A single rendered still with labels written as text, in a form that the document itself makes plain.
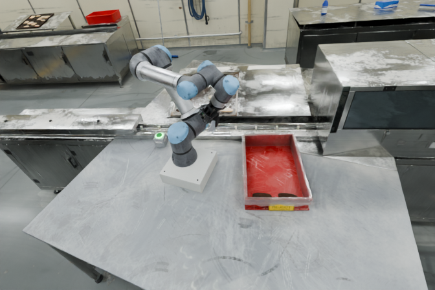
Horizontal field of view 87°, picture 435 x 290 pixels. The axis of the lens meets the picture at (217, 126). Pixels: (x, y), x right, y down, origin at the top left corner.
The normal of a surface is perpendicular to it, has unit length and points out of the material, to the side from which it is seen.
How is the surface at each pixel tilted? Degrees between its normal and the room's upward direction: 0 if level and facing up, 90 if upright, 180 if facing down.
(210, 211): 0
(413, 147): 90
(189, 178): 0
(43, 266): 0
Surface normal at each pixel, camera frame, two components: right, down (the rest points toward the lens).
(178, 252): -0.09, -0.76
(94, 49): -0.11, 0.65
